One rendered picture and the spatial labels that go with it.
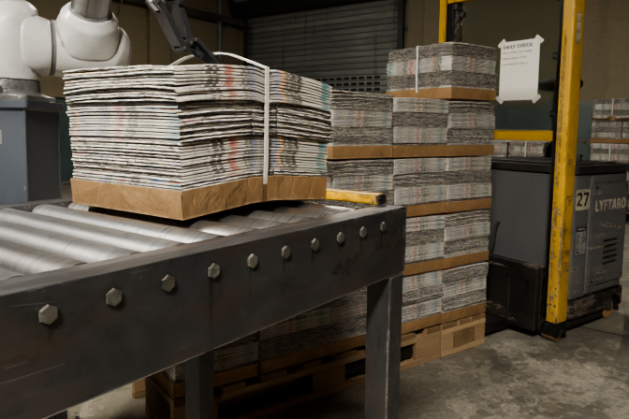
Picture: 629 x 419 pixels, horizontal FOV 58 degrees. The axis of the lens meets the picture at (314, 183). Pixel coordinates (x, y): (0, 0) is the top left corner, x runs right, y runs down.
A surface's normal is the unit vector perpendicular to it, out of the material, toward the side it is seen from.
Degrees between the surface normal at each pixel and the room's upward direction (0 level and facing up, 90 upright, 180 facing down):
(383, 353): 90
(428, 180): 90
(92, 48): 131
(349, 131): 90
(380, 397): 90
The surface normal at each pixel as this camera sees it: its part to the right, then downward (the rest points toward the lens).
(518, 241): -0.81, 0.04
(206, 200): 0.80, 0.12
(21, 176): -0.03, 0.10
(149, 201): -0.58, 0.18
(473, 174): 0.59, 0.08
